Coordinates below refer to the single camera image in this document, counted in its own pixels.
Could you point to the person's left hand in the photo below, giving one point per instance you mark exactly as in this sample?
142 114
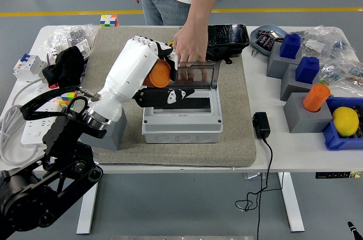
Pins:
191 44

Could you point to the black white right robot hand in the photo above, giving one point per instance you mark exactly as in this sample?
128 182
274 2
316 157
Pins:
354 231

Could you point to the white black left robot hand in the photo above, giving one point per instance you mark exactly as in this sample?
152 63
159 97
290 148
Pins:
127 72

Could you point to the orange cylinder battery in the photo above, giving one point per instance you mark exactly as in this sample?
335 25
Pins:
160 75
316 96

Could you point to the grey cube holder block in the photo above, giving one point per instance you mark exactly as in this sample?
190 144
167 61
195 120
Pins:
276 67
113 138
289 86
300 121

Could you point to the grey electrical box clear lid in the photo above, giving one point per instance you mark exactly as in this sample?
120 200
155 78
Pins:
181 130

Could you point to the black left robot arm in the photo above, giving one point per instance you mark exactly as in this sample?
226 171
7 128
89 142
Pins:
65 138

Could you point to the black plastic tray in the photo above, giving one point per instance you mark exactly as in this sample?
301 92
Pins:
229 35

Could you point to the white-faced puzzle cube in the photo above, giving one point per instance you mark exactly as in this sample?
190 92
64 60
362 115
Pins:
109 20

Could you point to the black cloth glove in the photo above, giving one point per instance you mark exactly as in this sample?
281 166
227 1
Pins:
71 67

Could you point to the black table control panel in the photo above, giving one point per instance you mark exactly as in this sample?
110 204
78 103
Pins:
334 175

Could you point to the small metal clip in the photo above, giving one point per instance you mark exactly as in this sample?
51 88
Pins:
254 52

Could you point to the white table leg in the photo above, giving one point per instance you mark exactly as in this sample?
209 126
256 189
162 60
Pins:
86 217
293 208

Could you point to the colourful puzzle cube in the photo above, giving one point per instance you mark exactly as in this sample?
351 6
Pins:
66 96

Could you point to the clear bag of small parts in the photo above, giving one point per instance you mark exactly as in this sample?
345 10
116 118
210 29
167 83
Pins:
73 34
346 72
326 38

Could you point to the dark snack packet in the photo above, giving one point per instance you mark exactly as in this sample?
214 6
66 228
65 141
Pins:
262 37
269 43

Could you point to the small red item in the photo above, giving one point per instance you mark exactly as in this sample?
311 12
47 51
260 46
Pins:
53 85

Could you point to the blue-grey shallow dish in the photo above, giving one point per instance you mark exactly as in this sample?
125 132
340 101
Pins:
266 28

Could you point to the silver foil packet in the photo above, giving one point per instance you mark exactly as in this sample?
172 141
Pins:
274 34

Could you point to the blue plastic bin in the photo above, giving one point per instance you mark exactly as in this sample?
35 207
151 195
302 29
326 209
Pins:
334 140

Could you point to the blue square block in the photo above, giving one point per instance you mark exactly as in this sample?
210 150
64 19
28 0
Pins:
290 45
307 69

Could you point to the white circuit breaker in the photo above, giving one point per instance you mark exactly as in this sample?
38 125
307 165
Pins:
27 65

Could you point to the dark packets in bin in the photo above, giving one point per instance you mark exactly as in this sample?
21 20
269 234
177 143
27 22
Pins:
360 126

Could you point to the grey-brown mat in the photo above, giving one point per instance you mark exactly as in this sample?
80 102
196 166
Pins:
241 138

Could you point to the black power adapter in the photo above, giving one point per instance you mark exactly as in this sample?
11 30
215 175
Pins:
261 125

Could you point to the yellow lemon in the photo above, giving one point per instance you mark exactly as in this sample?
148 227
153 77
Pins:
346 121

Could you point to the white power strip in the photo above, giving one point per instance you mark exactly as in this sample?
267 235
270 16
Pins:
34 135

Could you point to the silver metal bracket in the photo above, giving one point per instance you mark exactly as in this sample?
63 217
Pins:
252 176

